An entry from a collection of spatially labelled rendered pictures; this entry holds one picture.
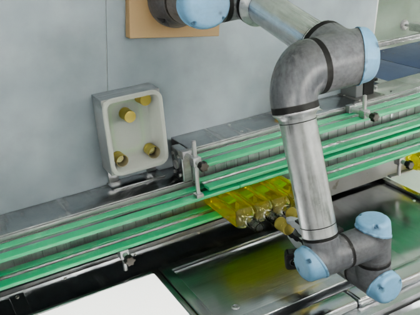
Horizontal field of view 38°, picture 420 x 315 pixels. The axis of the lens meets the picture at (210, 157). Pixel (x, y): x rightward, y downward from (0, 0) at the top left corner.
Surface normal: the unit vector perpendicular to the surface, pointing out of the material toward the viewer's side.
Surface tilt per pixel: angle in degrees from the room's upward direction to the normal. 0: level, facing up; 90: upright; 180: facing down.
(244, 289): 90
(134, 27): 5
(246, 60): 0
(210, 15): 11
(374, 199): 90
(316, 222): 40
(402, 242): 91
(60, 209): 90
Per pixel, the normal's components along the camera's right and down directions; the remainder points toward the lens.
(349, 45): 0.24, -0.38
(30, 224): -0.07, -0.92
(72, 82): 0.48, 0.31
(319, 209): 0.14, 0.13
